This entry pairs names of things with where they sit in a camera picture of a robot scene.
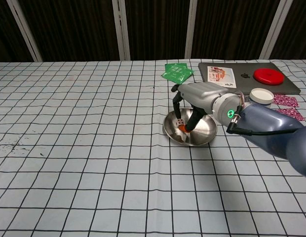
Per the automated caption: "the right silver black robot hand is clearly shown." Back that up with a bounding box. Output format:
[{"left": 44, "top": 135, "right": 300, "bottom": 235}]
[{"left": 171, "top": 81, "right": 229, "bottom": 134}]

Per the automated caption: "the round metal plate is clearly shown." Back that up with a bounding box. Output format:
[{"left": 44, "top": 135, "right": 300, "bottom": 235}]
[{"left": 162, "top": 108, "right": 218, "bottom": 147}]

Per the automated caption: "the white paper cup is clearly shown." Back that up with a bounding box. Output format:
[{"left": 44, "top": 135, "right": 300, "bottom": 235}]
[{"left": 249, "top": 87, "right": 273, "bottom": 107}]

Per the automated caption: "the white red printed card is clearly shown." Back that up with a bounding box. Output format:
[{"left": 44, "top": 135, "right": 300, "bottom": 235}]
[{"left": 206, "top": 65, "right": 236, "bottom": 88}]

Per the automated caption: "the green sachet packet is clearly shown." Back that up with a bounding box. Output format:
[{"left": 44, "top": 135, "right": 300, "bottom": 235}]
[
  {"left": 160, "top": 64, "right": 194, "bottom": 85},
  {"left": 164, "top": 63, "right": 188, "bottom": 75}
]

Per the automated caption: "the grey closed laptop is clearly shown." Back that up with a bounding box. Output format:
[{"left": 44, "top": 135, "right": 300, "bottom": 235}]
[{"left": 198, "top": 62, "right": 301, "bottom": 95}]

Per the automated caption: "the red round disc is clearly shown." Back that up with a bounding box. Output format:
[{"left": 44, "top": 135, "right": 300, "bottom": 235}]
[{"left": 253, "top": 68, "right": 285, "bottom": 86}]

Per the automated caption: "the pink patterned card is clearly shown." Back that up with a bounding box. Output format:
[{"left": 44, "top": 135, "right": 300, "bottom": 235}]
[
  {"left": 276, "top": 106, "right": 306, "bottom": 121},
  {"left": 272, "top": 93, "right": 300, "bottom": 108}
]

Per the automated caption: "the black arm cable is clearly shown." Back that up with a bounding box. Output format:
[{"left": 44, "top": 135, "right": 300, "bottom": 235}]
[{"left": 226, "top": 105, "right": 306, "bottom": 137}]

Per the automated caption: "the white frame post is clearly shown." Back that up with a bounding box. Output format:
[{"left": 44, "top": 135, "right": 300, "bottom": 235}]
[
  {"left": 259, "top": 0, "right": 287, "bottom": 60},
  {"left": 112, "top": 0, "right": 131, "bottom": 61},
  {"left": 184, "top": 0, "right": 198, "bottom": 59},
  {"left": 6, "top": 0, "right": 43, "bottom": 62}
]

